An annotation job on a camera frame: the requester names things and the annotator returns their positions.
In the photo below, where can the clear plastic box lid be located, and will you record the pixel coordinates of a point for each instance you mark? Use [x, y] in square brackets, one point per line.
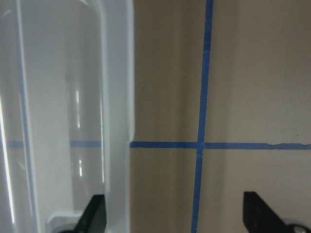
[66, 112]

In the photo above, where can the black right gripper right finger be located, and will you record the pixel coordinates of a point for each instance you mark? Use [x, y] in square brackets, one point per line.
[258, 217]

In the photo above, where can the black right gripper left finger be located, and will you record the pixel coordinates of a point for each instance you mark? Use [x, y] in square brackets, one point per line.
[93, 219]

